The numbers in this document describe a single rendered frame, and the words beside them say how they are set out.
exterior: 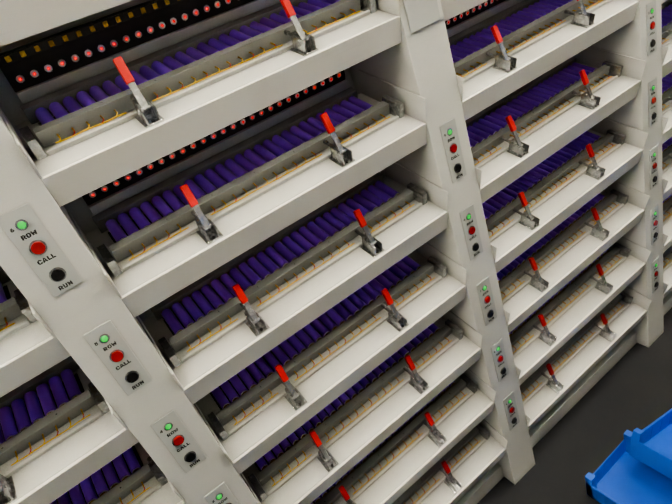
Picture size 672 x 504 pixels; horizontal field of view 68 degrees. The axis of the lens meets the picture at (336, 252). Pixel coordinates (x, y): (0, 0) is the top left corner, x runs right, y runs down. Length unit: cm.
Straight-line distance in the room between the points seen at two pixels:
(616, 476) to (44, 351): 145
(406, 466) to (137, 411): 70
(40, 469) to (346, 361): 54
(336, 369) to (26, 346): 54
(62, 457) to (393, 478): 74
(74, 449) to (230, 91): 59
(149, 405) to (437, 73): 75
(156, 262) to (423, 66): 57
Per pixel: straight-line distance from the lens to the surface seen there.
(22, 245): 74
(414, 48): 94
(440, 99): 99
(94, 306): 77
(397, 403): 118
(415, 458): 132
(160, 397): 86
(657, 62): 160
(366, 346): 104
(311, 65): 83
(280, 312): 90
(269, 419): 100
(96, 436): 89
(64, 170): 72
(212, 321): 90
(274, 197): 84
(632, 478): 170
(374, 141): 93
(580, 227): 157
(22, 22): 73
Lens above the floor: 141
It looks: 28 degrees down
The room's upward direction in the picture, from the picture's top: 21 degrees counter-clockwise
